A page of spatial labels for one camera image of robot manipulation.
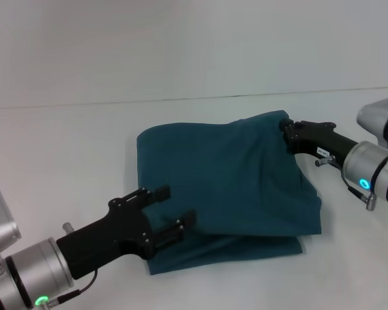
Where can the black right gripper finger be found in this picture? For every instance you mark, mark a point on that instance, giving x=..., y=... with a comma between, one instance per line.
x=289, y=140
x=286, y=126

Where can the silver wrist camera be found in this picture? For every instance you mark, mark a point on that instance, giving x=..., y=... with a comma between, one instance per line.
x=0, y=216
x=380, y=122

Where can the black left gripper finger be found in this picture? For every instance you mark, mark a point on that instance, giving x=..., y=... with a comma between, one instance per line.
x=181, y=224
x=158, y=193

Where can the teal t-shirt with FREE print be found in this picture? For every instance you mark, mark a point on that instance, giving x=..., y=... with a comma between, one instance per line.
x=229, y=181

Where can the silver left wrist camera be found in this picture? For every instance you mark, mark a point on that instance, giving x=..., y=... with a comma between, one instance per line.
x=0, y=216

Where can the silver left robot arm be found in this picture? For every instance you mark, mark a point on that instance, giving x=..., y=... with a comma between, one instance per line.
x=29, y=271

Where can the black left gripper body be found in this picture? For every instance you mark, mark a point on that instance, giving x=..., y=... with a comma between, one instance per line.
x=106, y=235

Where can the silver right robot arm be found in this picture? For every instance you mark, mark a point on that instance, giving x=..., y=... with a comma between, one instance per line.
x=375, y=174

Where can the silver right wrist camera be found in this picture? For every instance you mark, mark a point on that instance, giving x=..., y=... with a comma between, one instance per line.
x=380, y=122

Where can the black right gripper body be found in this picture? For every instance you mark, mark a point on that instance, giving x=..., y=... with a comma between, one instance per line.
x=323, y=140

